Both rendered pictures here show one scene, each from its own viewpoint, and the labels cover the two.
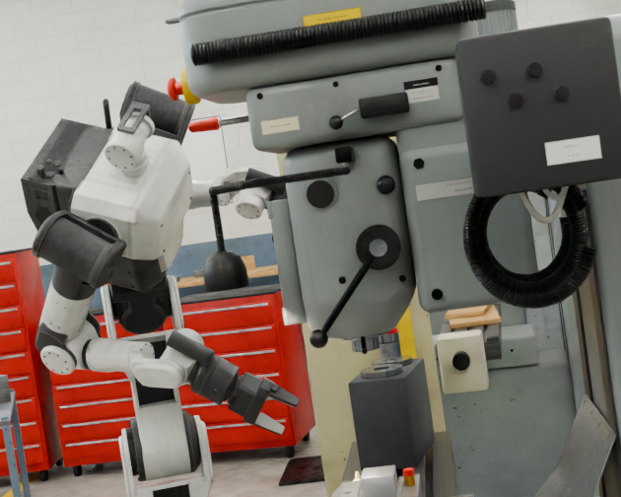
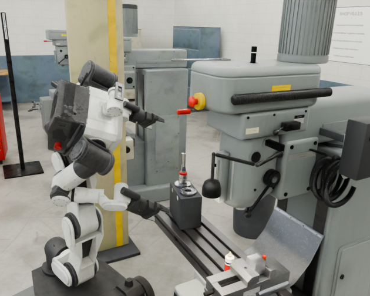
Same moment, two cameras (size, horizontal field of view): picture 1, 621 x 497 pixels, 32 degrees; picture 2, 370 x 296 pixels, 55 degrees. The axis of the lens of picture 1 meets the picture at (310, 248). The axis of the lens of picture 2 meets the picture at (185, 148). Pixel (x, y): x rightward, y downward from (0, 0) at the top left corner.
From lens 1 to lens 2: 1.33 m
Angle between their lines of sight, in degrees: 38
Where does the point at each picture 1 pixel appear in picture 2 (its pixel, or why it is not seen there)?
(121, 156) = (115, 111)
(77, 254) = (100, 162)
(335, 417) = not seen: hidden behind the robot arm
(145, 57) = not seen: outside the picture
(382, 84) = (288, 115)
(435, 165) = (295, 147)
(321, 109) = (267, 124)
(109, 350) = (87, 194)
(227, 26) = (244, 86)
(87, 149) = (81, 99)
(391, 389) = (197, 200)
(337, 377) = not seen: hidden behind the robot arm
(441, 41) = (310, 101)
